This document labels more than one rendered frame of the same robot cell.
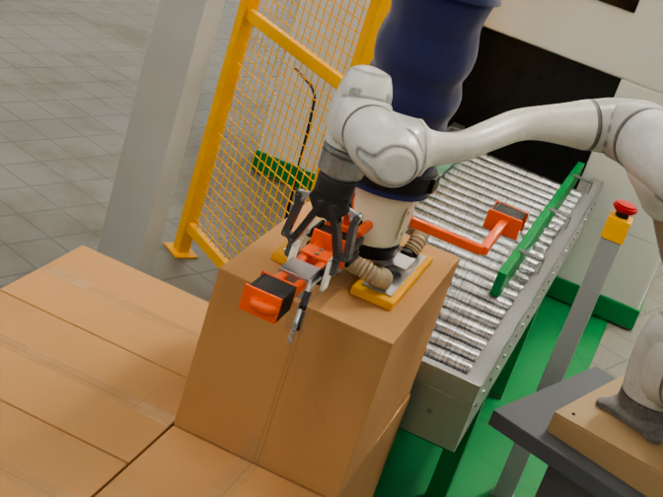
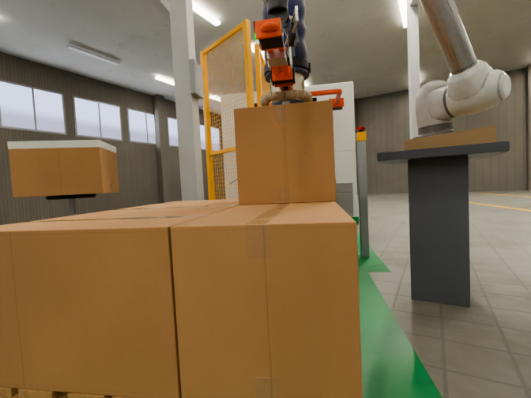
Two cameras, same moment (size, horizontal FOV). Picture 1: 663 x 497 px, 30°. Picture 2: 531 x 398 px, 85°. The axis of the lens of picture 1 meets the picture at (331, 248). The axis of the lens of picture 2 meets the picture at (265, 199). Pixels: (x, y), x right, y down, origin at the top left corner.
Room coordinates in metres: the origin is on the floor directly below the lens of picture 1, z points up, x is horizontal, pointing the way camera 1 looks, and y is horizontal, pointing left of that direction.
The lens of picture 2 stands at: (1.12, 0.18, 0.63)
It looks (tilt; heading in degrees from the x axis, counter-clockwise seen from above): 3 degrees down; 356
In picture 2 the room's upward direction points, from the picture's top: 3 degrees counter-clockwise
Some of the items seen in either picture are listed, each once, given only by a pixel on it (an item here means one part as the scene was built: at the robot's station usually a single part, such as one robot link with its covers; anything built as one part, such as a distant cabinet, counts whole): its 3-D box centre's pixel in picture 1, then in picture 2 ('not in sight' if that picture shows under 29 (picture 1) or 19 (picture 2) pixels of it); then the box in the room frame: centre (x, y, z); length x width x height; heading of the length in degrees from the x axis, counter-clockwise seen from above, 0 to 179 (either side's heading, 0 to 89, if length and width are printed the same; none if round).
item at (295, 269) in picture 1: (297, 277); (276, 55); (2.15, 0.04, 1.07); 0.07 x 0.07 x 0.04; 77
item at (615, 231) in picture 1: (558, 363); (363, 195); (3.41, -0.76, 0.50); 0.07 x 0.07 x 1.00; 77
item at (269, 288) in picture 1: (268, 296); (269, 35); (2.02, 0.08, 1.07); 0.08 x 0.07 x 0.05; 167
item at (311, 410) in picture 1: (324, 336); (288, 159); (2.60, -0.05, 0.74); 0.60 x 0.40 x 0.40; 168
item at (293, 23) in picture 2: (311, 300); (292, 41); (2.06, 0.01, 1.07); 0.31 x 0.03 x 0.05; 0
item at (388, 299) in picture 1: (395, 268); not in sight; (2.58, -0.15, 0.97); 0.34 x 0.10 x 0.05; 167
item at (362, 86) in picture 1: (362, 109); not in sight; (2.18, 0.03, 1.41); 0.13 x 0.11 x 0.16; 23
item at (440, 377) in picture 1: (357, 339); (295, 189); (2.97, -0.14, 0.58); 0.70 x 0.03 x 0.06; 77
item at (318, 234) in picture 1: (334, 243); (283, 76); (2.36, 0.00, 1.07); 0.10 x 0.08 x 0.06; 77
